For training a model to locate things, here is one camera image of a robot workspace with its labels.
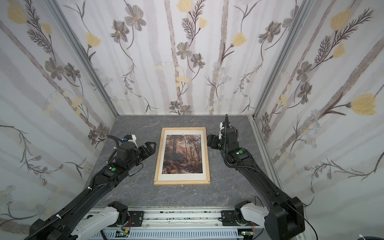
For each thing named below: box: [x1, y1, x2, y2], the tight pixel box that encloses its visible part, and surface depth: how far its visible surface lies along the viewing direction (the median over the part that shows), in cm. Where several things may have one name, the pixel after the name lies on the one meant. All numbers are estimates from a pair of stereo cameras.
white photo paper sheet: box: [162, 134, 203, 174], surface depth 99 cm
